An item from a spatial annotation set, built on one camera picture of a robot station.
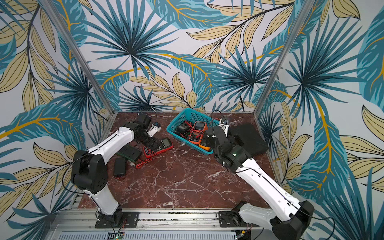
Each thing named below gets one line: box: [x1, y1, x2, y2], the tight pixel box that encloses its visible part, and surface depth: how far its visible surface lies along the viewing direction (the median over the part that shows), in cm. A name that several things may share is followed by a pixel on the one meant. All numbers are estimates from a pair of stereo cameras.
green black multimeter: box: [176, 123, 190, 135], surface depth 103 cm
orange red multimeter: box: [188, 121, 208, 145], surface depth 96 cm
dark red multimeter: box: [143, 137, 174, 158], surface depth 98 cm
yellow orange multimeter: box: [199, 143, 211, 152], surface depth 92 cm
